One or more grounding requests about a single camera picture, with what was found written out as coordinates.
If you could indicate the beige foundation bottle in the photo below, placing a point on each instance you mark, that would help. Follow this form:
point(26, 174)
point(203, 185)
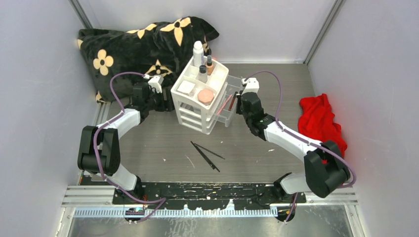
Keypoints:
point(209, 65)

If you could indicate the white plastic drawer organizer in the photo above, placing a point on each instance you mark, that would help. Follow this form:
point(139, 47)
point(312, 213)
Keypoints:
point(197, 99)

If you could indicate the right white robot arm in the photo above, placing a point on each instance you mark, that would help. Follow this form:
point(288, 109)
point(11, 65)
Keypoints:
point(324, 168)

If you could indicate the dark red lip gloss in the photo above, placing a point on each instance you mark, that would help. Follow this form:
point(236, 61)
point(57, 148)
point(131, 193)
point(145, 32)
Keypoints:
point(232, 101)

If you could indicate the small cream box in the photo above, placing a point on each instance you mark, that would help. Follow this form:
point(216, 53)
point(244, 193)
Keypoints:
point(186, 88)

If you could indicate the red cloth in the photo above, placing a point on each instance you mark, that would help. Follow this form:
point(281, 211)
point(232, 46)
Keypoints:
point(317, 121)

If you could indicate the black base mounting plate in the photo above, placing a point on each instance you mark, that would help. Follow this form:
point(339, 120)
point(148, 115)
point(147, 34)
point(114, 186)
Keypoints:
point(215, 196)

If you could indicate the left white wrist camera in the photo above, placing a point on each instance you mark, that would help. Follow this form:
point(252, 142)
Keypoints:
point(155, 83)

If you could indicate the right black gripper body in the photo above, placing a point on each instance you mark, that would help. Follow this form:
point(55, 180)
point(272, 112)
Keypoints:
point(247, 119)

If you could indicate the black cap clear bottle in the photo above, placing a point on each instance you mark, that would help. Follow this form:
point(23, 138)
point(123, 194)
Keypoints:
point(202, 75)

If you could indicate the white spray bottle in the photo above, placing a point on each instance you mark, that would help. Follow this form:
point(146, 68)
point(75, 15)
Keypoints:
point(198, 54)

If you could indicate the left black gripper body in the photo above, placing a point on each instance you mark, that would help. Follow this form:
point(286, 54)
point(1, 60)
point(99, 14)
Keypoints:
point(154, 102)

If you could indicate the red lip gloss tube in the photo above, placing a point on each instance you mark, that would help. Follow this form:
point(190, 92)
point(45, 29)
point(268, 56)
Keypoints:
point(224, 104)

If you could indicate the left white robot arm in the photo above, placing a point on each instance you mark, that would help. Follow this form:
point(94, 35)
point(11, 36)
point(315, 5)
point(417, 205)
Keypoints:
point(99, 151)

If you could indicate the clear top drawer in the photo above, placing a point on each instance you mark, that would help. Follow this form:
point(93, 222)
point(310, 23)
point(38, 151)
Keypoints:
point(227, 107)

